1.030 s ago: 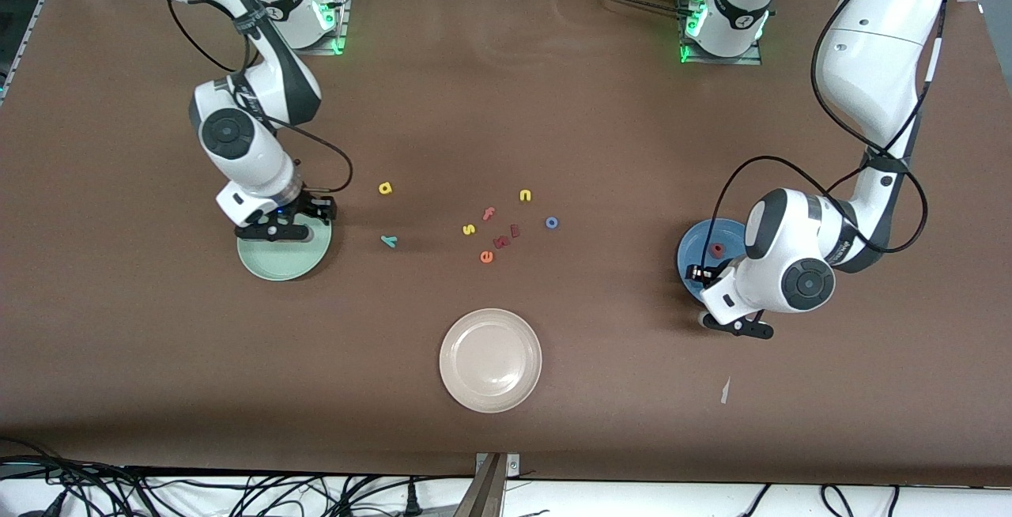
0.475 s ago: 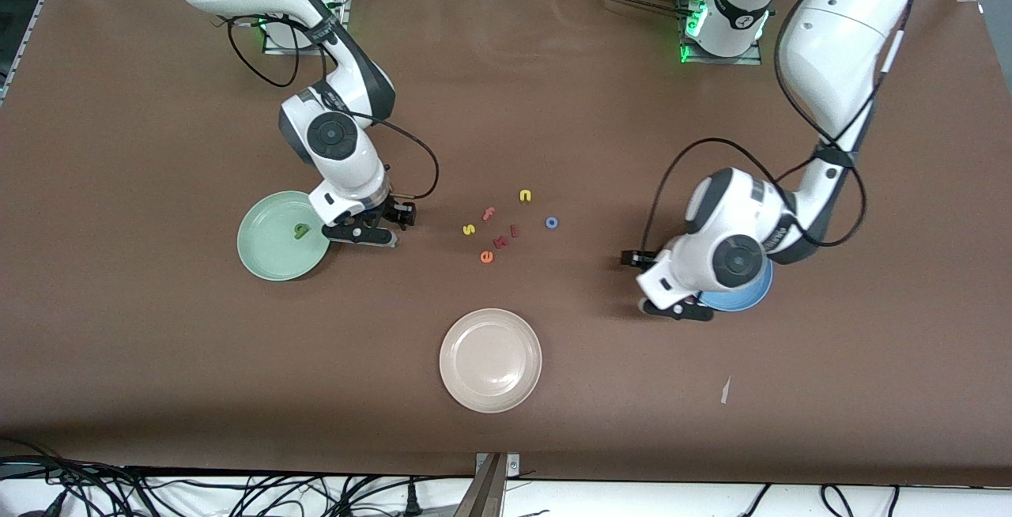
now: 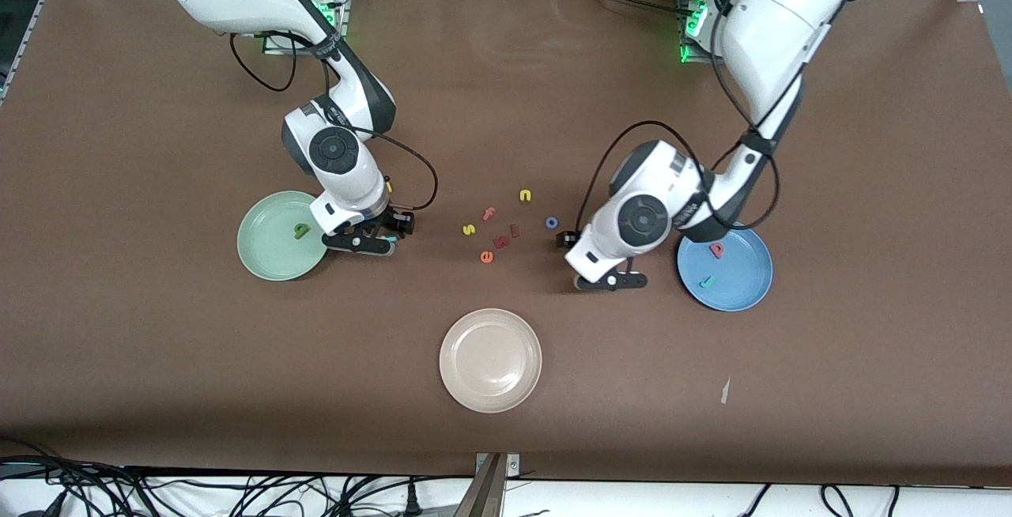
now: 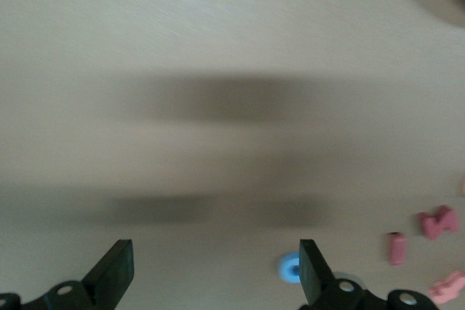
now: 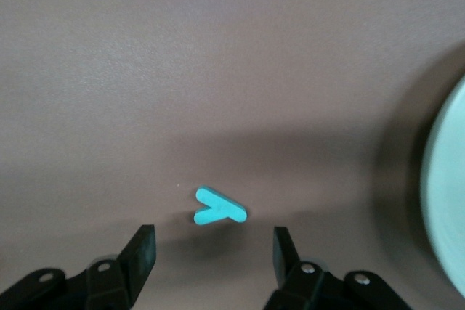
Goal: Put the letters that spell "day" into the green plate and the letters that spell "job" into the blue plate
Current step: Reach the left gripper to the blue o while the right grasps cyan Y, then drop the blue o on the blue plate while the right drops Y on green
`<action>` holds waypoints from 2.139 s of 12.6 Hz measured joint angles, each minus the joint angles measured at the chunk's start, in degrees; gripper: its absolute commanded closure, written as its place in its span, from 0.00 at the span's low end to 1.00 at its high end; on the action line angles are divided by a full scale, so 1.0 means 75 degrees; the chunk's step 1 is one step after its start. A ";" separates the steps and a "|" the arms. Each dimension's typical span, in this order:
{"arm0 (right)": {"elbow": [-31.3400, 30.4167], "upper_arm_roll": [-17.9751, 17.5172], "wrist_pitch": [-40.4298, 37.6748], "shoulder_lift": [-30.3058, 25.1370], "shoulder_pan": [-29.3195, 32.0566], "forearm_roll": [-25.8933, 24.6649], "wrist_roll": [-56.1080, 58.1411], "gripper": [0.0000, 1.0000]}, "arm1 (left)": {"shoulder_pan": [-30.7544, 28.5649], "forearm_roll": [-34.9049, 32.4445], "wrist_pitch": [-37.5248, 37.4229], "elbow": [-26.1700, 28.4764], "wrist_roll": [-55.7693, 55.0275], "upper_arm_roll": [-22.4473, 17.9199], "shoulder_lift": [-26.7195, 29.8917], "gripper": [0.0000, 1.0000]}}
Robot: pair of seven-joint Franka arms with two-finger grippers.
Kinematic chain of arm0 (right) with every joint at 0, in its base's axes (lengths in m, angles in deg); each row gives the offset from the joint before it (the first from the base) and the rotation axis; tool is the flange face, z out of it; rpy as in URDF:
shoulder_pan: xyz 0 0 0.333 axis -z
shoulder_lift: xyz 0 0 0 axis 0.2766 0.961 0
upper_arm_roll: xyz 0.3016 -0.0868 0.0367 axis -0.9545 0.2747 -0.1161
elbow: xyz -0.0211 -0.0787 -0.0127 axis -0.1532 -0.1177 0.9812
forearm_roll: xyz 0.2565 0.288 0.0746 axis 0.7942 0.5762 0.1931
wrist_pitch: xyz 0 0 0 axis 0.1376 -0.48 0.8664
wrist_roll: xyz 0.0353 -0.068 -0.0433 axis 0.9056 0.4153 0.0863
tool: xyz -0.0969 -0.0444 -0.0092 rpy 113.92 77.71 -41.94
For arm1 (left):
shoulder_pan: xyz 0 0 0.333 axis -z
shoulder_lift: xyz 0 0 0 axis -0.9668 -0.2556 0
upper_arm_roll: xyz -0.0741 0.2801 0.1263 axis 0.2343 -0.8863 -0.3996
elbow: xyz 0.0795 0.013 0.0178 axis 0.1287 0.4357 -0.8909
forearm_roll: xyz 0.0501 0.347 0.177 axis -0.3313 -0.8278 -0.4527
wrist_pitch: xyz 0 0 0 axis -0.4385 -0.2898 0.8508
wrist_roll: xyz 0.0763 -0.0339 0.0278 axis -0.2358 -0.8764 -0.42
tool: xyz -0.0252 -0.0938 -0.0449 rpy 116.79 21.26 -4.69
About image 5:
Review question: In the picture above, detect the teal foam letter y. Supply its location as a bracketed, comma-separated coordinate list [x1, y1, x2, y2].
[192, 185, 248, 227]

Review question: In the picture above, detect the brown table cover mat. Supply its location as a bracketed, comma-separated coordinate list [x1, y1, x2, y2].
[0, 0, 465, 310]

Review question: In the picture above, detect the light green round plate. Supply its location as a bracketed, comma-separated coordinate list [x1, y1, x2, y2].
[420, 72, 465, 302]

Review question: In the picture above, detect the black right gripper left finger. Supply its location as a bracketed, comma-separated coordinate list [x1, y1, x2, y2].
[0, 224, 157, 310]

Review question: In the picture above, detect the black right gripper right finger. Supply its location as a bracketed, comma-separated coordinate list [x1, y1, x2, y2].
[263, 226, 415, 310]

